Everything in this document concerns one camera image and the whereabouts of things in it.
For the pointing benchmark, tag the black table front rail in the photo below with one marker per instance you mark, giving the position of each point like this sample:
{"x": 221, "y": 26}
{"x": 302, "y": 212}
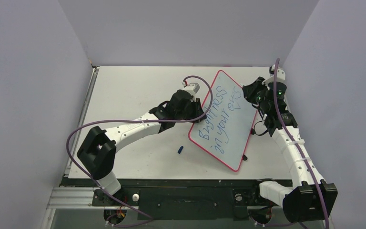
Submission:
{"x": 195, "y": 199}

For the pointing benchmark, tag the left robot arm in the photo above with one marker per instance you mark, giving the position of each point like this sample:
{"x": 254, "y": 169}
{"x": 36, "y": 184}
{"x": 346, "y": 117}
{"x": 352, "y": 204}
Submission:
{"x": 98, "y": 150}

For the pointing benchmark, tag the aluminium frame rail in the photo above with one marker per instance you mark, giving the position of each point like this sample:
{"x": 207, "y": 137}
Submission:
{"x": 71, "y": 198}

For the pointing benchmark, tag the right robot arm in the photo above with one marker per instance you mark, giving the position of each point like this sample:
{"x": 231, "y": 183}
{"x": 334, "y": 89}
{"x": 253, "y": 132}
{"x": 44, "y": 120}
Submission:
{"x": 311, "y": 198}

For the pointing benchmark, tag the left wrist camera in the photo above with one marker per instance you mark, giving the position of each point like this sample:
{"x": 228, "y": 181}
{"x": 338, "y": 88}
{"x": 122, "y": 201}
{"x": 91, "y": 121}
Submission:
{"x": 192, "y": 88}

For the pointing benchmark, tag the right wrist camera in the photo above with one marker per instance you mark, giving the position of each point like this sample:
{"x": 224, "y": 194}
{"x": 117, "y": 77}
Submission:
{"x": 280, "y": 74}

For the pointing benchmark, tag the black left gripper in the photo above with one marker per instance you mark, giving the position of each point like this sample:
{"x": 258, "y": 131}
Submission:
{"x": 196, "y": 106}

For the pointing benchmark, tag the pink framed whiteboard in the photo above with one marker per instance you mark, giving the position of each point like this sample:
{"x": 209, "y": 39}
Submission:
{"x": 225, "y": 133}

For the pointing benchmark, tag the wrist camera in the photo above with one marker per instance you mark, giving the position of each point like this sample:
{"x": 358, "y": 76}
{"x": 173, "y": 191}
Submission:
{"x": 192, "y": 88}
{"x": 280, "y": 74}

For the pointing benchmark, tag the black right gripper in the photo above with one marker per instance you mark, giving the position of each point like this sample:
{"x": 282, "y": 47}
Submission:
{"x": 252, "y": 89}

